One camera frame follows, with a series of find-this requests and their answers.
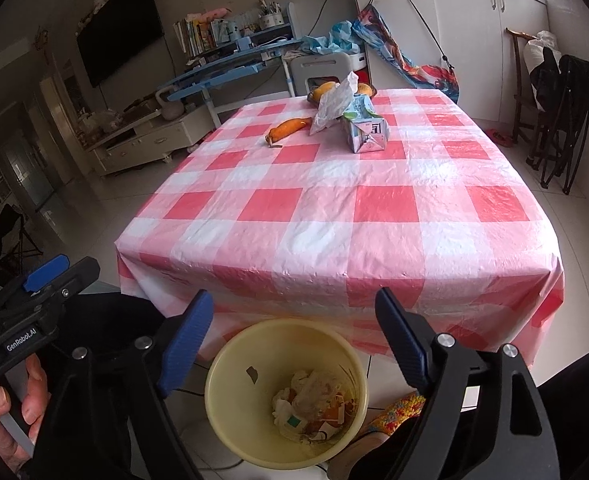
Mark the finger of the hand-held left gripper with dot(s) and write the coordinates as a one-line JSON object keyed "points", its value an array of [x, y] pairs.
{"points": [[69, 280], [47, 270]]}

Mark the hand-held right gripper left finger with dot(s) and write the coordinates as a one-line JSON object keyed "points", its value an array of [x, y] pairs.
{"points": [[184, 355]]}

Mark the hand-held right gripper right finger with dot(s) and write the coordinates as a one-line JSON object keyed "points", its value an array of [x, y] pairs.
{"points": [[409, 347]]}

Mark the red snack bag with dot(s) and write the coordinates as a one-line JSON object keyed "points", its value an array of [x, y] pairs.
{"points": [[339, 410]]}

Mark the yellow plastic bin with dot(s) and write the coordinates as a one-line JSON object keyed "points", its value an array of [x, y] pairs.
{"points": [[244, 435]]}

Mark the clear plastic bag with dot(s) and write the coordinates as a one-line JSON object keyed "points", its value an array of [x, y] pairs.
{"points": [[314, 390]]}

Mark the person's left hand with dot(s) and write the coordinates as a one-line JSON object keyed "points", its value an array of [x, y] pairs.
{"points": [[2, 410]]}

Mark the black folding stand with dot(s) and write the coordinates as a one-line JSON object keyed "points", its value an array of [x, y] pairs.
{"points": [[9, 232]]}

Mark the person's left leg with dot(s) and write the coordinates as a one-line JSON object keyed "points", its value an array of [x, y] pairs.
{"points": [[119, 315]]}

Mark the person's leg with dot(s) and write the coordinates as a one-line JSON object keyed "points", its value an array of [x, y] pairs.
{"points": [[584, 420], [119, 315]]}

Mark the colourful knitted slipper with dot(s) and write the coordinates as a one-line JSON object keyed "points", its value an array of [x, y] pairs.
{"points": [[399, 410]]}

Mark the crumpled white tissue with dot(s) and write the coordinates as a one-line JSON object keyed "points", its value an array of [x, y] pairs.
{"points": [[282, 402]]}

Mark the red white checkered tablecloth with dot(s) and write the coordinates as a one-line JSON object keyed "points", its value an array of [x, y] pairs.
{"points": [[344, 220]]}

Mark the cream television cabinet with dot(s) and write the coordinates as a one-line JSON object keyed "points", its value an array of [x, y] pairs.
{"points": [[149, 142]]}

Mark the person's right leg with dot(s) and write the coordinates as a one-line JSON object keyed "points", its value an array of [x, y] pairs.
{"points": [[584, 420]]}

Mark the teal white milk carton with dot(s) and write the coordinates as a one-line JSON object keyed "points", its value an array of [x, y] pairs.
{"points": [[367, 127]]}

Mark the red floor slipper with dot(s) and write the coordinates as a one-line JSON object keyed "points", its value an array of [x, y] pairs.
{"points": [[499, 138]]}

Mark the black television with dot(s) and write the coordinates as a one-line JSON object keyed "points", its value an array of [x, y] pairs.
{"points": [[119, 30]]}

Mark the white plastic bag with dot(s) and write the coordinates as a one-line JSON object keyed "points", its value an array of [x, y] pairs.
{"points": [[332, 102]]}

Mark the yellow mango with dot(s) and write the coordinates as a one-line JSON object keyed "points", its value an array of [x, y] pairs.
{"points": [[324, 91], [365, 90]]}

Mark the blue study desk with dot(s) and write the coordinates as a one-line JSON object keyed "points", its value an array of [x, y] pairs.
{"points": [[224, 67]]}

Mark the row of books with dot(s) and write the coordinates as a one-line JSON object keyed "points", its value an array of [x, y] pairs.
{"points": [[194, 37]]}

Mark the colourful printed bag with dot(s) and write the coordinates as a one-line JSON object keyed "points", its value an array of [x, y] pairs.
{"points": [[414, 72]]}

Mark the dark wooden chair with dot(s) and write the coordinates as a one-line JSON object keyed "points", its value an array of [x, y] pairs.
{"points": [[516, 85]]}

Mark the black folding chair with clothes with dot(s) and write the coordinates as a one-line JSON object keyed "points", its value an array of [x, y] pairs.
{"points": [[564, 100]]}

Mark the white plastic stool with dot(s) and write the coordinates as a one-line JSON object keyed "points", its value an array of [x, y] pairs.
{"points": [[319, 67]]}

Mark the pink plush toy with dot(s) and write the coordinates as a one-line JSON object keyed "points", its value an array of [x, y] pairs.
{"points": [[214, 14]]}

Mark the white cabinet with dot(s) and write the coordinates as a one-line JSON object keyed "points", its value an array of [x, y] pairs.
{"points": [[474, 35]]}

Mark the blue crumpled cloth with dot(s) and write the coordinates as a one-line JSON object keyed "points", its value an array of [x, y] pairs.
{"points": [[329, 37]]}

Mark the white pen holder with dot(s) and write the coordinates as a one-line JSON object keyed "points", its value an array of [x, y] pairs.
{"points": [[270, 20]]}

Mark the white sack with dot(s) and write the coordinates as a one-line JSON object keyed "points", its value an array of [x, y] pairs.
{"points": [[541, 45]]}

